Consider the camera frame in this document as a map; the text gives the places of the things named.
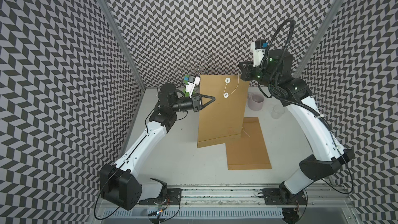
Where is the chrome wire glass rack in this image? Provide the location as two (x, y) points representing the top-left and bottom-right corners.
(186, 54), (219, 76)

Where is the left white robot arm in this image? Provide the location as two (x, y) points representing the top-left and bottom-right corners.
(99, 84), (216, 211)

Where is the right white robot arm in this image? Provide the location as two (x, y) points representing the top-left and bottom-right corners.
(238, 48), (355, 203)

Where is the green plastic wine glass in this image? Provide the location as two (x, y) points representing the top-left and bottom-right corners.
(183, 75), (190, 96)

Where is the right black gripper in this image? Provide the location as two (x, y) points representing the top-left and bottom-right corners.
(237, 60), (277, 89)

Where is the brown kraft file bag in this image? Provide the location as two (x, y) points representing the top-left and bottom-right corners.
(226, 117), (272, 170)

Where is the pale pink ceramic mug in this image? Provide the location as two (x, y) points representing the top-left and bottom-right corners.
(247, 92), (265, 111)

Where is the clear drinking glass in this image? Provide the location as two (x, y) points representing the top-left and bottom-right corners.
(271, 105), (286, 119)

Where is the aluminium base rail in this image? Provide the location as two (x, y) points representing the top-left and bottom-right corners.
(116, 184), (360, 224)

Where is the black corrugated cable hose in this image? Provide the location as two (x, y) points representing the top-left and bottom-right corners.
(265, 18), (296, 97)

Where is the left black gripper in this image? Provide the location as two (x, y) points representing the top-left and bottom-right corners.
(170, 93), (215, 113)

